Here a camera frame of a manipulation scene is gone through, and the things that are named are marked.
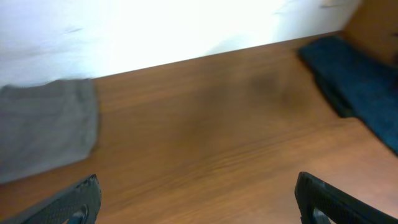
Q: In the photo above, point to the grey shorts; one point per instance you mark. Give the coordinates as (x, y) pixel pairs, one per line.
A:
(46, 127)

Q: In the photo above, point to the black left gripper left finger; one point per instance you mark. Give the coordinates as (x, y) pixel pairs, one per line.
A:
(78, 203)

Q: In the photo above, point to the navy blue folded garment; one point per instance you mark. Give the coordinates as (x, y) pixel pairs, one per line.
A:
(356, 85)

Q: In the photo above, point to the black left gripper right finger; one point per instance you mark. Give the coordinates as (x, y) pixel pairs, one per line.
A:
(320, 202)

